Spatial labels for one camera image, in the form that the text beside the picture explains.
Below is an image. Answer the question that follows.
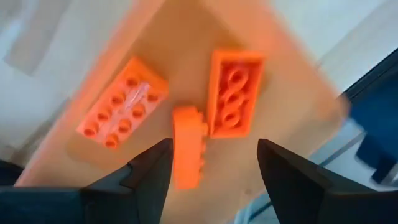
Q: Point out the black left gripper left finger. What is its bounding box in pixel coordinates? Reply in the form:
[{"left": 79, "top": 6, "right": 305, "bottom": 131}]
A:
[{"left": 0, "top": 138, "right": 174, "bottom": 224}]

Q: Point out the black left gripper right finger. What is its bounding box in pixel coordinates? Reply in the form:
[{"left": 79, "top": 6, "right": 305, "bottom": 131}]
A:
[{"left": 257, "top": 138, "right": 398, "bottom": 224}]

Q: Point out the red toy brick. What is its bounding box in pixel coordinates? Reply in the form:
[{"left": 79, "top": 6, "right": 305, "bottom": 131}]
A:
[
  {"left": 172, "top": 105, "right": 210, "bottom": 190},
  {"left": 206, "top": 49, "right": 265, "bottom": 139},
  {"left": 76, "top": 56, "right": 170, "bottom": 150}
]

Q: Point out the orange plastic bin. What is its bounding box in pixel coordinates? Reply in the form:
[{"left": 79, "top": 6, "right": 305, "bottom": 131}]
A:
[{"left": 14, "top": 0, "right": 351, "bottom": 224}]

